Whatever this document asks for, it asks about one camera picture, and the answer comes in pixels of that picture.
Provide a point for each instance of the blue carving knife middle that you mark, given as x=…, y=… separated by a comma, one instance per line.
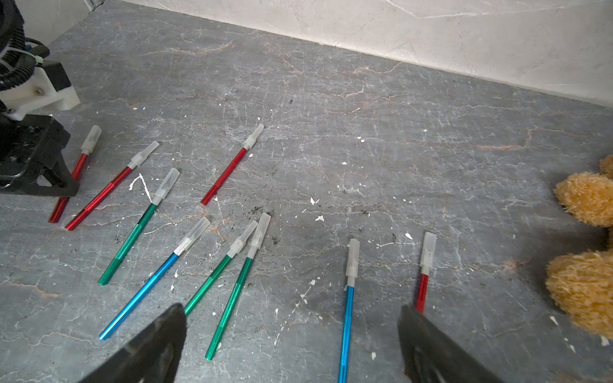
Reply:
x=183, y=246

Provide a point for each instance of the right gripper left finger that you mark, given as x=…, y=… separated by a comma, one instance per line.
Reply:
x=151, y=356

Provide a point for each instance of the red carving knife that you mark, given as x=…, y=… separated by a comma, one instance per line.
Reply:
x=247, y=145
x=426, y=263
x=86, y=150
x=135, y=162

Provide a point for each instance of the blue carving knife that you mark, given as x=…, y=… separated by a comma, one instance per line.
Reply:
x=352, y=270
x=183, y=246

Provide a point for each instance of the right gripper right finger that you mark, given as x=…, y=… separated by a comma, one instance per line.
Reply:
x=429, y=355

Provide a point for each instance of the blue carving knife right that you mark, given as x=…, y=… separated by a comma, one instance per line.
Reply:
x=352, y=270

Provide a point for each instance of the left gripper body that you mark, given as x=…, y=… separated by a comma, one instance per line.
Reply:
x=31, y=157

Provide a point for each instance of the green carving knife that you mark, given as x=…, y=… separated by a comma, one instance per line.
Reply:
x=158, y=196
x=236, y=247
x=254, y=246

